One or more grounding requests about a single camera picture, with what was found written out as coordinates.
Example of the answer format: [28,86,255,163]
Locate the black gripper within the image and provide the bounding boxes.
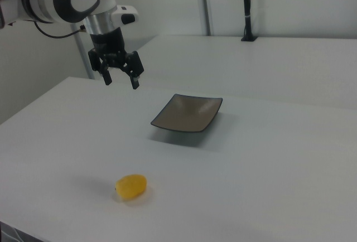
[88,27,145,90]

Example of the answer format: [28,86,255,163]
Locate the yellow potato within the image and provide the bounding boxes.
[115,173,148,200]

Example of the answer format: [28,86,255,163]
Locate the square brown ceramic plate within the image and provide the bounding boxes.
[150,93,223,134]

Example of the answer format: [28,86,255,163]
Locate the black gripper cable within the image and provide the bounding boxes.
[34,21,86,38]

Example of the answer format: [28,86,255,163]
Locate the aluminium frame post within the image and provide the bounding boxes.
[200,0,214,36]

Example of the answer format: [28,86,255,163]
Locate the black camera stand pole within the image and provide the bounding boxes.
[240,0,259,42]

